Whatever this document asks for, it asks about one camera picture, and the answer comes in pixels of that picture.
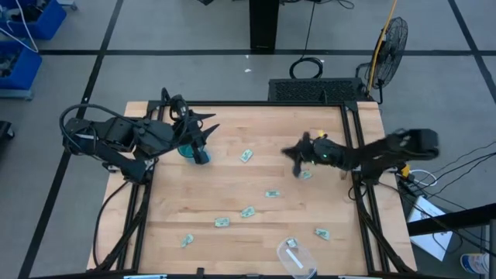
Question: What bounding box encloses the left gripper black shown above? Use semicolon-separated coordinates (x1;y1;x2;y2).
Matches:
169;94;221;165

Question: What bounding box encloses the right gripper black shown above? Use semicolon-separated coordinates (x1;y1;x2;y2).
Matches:
281;132;346;179

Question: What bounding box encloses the teal plastic cup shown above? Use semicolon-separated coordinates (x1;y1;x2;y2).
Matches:
177;143;212;166

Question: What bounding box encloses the black perforated computer case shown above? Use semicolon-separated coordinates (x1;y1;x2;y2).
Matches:
267;77;370;103

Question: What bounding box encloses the clear plastic bin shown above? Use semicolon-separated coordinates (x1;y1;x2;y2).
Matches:
276;236;319;279

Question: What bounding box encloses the white paper strip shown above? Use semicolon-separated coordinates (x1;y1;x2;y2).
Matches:
285;248;305;270

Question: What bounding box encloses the black pillar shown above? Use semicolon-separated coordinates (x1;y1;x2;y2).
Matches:
249;0;281;52

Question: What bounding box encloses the black floor fan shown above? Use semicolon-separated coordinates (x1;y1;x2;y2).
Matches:
355;16;409;105

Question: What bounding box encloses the white paper booklet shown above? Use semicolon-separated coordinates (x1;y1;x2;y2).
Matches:
407;195;454;262

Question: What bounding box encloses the black metal beam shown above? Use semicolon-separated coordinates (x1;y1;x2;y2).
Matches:
406;202;496;237

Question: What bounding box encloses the blue storage bin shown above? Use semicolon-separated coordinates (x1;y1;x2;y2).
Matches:
0;0;68;41
0;40;43;92

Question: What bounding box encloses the black chair base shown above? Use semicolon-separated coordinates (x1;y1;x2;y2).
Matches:
0;120;16;141

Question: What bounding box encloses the white blue shoe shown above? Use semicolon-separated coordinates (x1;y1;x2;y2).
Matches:
460;252;491;276

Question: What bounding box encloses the black aluminium table frame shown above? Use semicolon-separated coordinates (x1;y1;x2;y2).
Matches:
92;87;418;274

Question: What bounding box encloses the black coiled floor cable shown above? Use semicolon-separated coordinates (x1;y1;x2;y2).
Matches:
288;0;325;81

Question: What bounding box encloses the white looped cable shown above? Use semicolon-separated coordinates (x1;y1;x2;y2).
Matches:
409;168;439;188

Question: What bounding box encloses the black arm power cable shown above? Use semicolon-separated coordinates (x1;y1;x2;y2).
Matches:
91;180;131;269

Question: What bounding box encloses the black floor cable bundle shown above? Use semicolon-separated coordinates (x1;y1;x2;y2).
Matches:
402;139;496;259

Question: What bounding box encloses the thin white cable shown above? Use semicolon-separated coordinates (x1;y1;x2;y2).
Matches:
0;0;40;54

